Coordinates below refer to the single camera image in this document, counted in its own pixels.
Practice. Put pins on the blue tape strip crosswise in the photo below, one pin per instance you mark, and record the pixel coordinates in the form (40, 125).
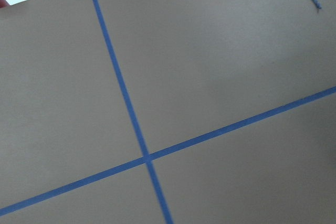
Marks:
(164, 152)

